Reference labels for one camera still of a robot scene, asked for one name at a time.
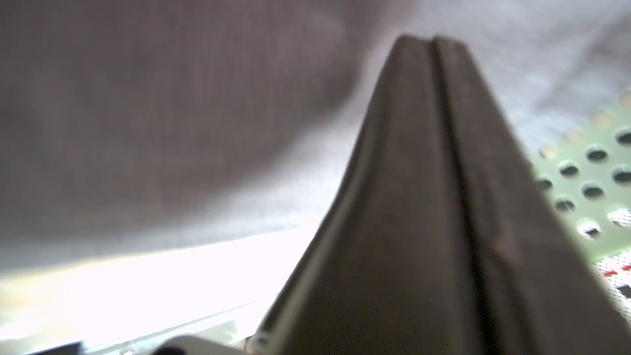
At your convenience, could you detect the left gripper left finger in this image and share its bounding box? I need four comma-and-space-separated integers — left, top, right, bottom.
254, 36, 485, 354

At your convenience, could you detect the plain grey folded pillowcase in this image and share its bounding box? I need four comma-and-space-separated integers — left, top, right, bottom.
1, 0, 630, 274

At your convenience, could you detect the mint green plastic basket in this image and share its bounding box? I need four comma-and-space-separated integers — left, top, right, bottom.
530, 95, 630, 263

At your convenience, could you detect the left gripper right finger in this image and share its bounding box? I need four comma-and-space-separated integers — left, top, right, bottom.
432, 38, 630, 354

